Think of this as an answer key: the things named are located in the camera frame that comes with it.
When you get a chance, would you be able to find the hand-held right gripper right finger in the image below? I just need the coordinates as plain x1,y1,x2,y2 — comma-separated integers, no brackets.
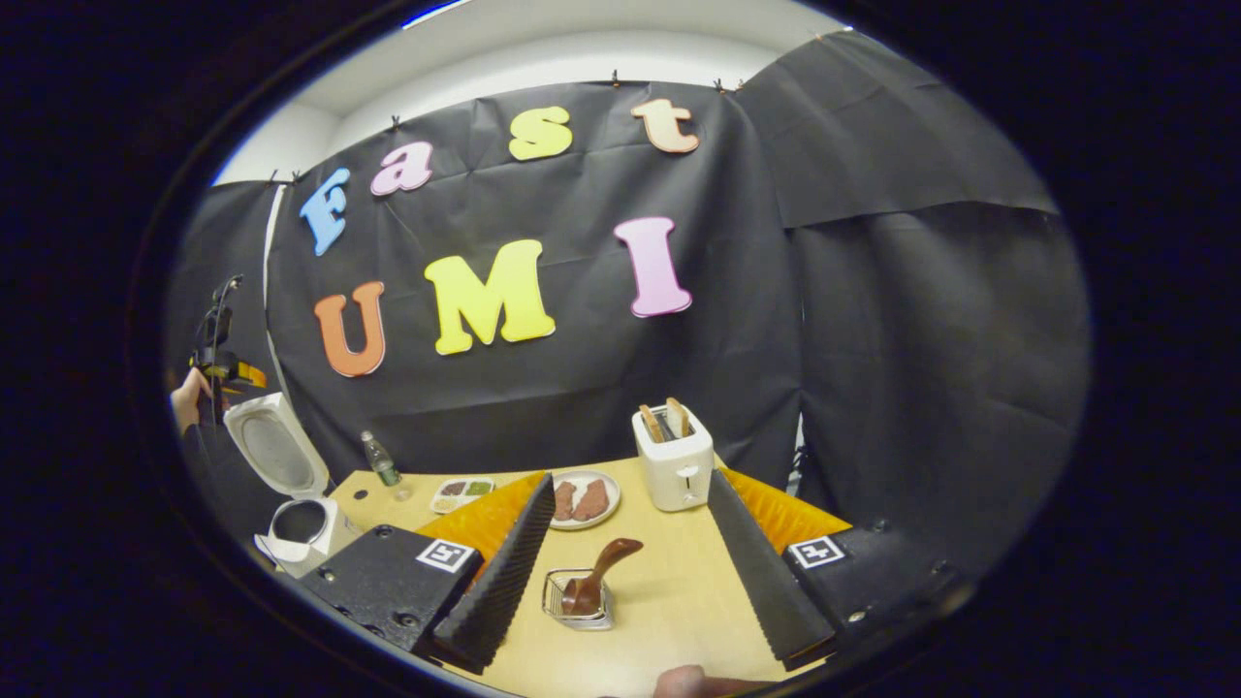
706,467,971,672

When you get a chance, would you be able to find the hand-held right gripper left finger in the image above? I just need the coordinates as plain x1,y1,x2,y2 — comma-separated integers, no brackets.
299,472,557,675

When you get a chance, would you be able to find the wire chopstick holder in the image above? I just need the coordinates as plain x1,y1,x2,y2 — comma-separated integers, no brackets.
541,567,617,631

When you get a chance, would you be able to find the white rice cooker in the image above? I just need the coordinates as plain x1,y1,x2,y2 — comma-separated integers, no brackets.
223,392,365,580

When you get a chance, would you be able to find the brown wooden spoon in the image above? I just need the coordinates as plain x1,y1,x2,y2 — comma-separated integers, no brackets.
562,538,645,618

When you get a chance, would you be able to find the white divided grain dish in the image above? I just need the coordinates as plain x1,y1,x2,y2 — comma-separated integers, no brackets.
430,477,495,515

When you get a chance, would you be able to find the white round plate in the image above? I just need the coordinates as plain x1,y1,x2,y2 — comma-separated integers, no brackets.
548,470,621,531

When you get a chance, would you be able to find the white toaster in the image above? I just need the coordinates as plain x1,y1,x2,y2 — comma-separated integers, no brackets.
632,397,716,513

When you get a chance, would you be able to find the clear plastic water bottle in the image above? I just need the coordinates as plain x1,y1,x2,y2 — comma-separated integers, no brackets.
361,430,402,488

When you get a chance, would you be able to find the black backdrop cloth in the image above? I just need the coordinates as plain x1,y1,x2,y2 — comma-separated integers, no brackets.
165,29,1092,583

